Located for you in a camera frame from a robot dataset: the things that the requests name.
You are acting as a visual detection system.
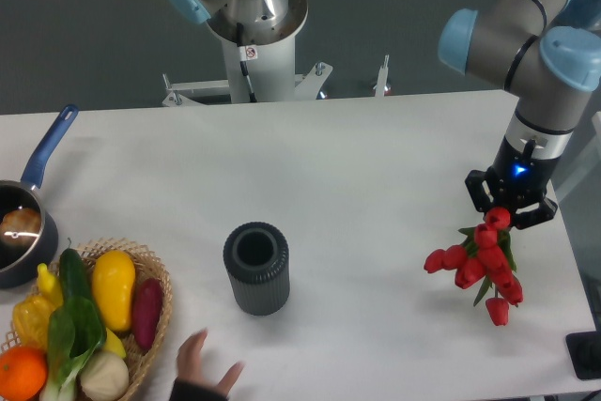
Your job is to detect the orange fruit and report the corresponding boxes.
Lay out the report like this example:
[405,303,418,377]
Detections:
[1,346,48,401]

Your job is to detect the small yellow pepper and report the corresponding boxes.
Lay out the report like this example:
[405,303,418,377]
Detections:
[37,263,63,307]

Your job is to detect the green cucumber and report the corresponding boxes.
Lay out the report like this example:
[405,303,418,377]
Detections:
[58,247,94,302]

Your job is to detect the green bok choy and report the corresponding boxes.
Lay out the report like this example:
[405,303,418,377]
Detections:
[40,296,106,400]

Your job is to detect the yellow bell pepper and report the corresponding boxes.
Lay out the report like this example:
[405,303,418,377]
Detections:
[12,295,56,351]

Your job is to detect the dark sleeve forearm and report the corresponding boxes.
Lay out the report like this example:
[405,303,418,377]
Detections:
[169,378,228,401]

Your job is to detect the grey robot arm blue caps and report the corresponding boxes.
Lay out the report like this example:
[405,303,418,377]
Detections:
[438,0,600,229]

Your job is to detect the dark grey ribbed vase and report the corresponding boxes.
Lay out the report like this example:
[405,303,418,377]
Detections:
[223,222,290,316]

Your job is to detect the bare human hand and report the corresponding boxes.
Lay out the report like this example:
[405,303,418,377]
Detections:
[176,329,245,397]

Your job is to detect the beige garlic bulb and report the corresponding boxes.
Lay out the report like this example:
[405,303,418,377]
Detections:
[80,351,130,401]

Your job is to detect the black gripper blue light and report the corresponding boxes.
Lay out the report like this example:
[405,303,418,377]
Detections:
[465,139,559,230]

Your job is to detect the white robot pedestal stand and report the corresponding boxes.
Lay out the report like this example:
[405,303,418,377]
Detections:
[162,37,393,107]

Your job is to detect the brown bun in pan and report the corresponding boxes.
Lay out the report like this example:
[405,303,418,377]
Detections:
[1,208,41,247]

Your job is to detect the black cable on pedestal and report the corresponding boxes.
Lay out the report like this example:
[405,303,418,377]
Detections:
[236,22,258,104]

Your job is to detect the blue handled saucepan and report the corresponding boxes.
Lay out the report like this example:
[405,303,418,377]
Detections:
[1,104,79,289]

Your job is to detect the yellow squash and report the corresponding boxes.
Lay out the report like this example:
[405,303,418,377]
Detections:
[91,250,136,332]

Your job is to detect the red tulip bouquet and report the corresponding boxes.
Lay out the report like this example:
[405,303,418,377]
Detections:
[424,207,523,327]

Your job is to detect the woven wicker basket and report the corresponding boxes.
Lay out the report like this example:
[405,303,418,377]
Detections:
[1,239,173,400]

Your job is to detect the purple sweet potato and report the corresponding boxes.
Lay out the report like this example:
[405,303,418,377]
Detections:
[131,278,163,351]

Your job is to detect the black device at edge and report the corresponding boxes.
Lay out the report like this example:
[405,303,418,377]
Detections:
[565,332,600,380]

